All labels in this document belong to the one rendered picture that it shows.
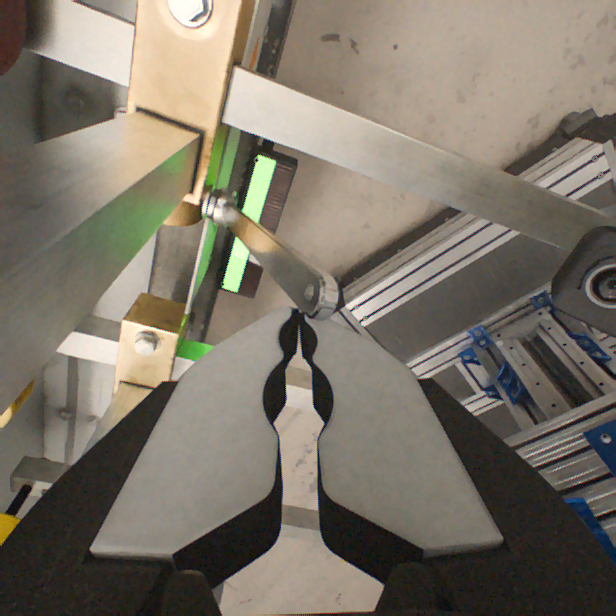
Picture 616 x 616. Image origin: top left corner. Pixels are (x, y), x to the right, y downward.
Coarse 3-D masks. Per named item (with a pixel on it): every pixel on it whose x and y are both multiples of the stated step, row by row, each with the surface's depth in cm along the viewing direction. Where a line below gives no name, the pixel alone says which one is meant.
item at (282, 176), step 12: (276, 168) 40; (288, 168) 40; (276, 180) 40; (288, 180) 40; (276, 192) 41; (276, 204) 42; (264, 216) 42; (276, 216) 42; (252, 264) 45; (252, 276) 46; (240, 288) 47; (252, 288) 47
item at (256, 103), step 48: (48, 0) 20; (48, 48) 21; (96, 48) 21; (240, 96) 22; (288, 96) 22; (288, 144) 24; (336, 144) 24; (384, 144) 24; (432, 144) 25; (432, 192) 25; (480, 192) 25; (528, 192) 26; (576, 240) 27
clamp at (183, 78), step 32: (160, 0) 19; (224, 0) 19; (160, 32) 20; (192, 32) 20; (224, 32) 20; (160, 64) 20; (192, 64) 21; (224, 64) 21; (128, 96) 21; (160, 96) 21; (192, 96) 21; (224, 96) 22; (192, 128) 22; (224, 128) 25; (192, 192) 24; (192, 224) 27
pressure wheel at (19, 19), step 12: (0, 0) 17; (12, 0) 18; (0, 12) 17; (12, 12) 18; (24, 12) 19; (0, 24) 18; (12, 24) 18; (24, 24) 19; (0, 36) 18; (12, 36) 19; (24, 36) 19; (0, 48) 18; (12, 48) 19; (0, 60) 19; (12, 60) 20; (0, 72) 20
